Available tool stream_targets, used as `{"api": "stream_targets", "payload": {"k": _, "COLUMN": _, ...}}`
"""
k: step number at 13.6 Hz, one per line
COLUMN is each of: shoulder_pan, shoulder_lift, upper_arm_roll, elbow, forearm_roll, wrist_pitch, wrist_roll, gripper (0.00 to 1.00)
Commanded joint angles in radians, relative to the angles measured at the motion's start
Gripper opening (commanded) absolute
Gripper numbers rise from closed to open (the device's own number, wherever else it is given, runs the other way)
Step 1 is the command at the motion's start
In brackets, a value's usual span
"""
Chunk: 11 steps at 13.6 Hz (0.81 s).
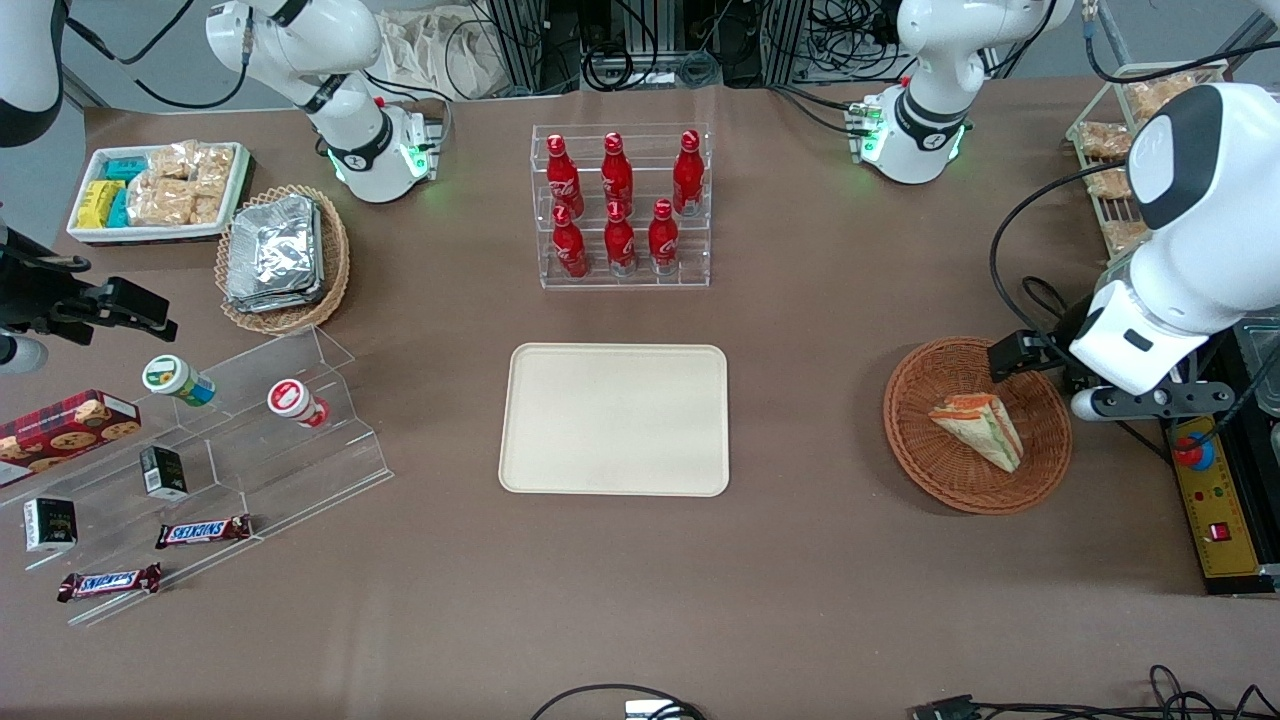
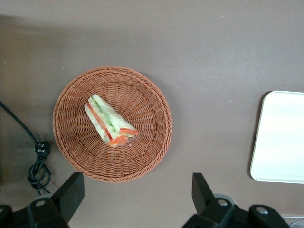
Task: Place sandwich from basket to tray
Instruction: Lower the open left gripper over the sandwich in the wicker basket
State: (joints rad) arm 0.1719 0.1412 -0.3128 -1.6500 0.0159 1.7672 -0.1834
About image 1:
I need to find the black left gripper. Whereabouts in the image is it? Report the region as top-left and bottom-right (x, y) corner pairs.
(989, 296), (1103, 391)

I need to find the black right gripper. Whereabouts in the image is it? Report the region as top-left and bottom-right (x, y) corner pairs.
(0, 228), (179, 347)

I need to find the triangular sandwich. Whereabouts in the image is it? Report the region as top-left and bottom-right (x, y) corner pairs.
(927, 392), (1025, 474)

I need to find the white rectangular snack tray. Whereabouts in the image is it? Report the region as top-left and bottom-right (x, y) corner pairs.
(66, 141), (253, 246)

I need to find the brown wicker basket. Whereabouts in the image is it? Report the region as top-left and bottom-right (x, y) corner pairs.
(883, 336), (1074, 516)

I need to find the light wicker basket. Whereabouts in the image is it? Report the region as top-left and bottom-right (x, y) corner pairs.
(214, 184), (352, 335)

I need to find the beige plastic tray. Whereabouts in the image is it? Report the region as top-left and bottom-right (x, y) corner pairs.
(498, 342), (731, 498)

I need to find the green lid yogurt cup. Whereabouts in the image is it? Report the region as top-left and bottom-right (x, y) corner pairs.
(141, 354), (217, 407)

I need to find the yellow snack packet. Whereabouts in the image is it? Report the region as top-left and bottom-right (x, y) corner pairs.
(76, 179), (124, 230)

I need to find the red tartan cookie box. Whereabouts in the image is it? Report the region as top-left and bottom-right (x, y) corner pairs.
(0, 389), (143, 490)

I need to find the stack of silver foil packs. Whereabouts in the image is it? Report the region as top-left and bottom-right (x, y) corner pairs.
(224, 194), (326, 315)

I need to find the small black box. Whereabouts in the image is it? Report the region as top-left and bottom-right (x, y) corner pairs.
(138, 445), (190, 501)
(23, 496), (79, 554)

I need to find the red lid yogurt cup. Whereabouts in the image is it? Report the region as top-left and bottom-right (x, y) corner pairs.
(266, 378), (332, 430)

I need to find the brown snickers bar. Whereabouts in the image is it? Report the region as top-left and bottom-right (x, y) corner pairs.
(56, 562), (164, 604)
(154, 514), (254, 550)

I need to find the clear acrylic tiered stand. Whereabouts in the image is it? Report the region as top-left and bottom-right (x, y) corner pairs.
(0, 324), (395, 628)

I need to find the clear plastic container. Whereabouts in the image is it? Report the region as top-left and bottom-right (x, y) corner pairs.
(1236, 318), (1280, 419)

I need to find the black control box yellow panel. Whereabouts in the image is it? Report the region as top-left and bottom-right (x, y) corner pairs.
(1160, 320), (1280, 598)

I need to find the clear acrylic bottle rack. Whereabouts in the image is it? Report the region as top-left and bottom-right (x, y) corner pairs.
(530, 122), (713, 292)

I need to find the red cola bottle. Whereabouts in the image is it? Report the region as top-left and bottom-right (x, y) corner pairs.
(600, 131), (635, 213)
(671, 129), (706, 217)
(603, 200), (638, 277)
(647, 198), (681, 275)
(545, 133), (585, 217)
(551, 204), (590, 280)

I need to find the beige cloth bag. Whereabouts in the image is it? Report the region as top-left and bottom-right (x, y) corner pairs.
(378, 6), (503, 102)

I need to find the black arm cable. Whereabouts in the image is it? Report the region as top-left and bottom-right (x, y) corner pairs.
(988, 160), (1151, 346)

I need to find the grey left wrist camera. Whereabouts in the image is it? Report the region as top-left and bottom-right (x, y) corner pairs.
(1069, 380), (1237, 422)

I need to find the white wire rack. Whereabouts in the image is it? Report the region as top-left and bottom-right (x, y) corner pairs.
(1065, 60), (1233, 272)

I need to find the black cable with connector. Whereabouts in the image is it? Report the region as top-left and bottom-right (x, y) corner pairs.
(908, 664), (1280, 720)

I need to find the black looped cable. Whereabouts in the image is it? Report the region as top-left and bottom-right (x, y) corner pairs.
(528, 683), (709, 720)

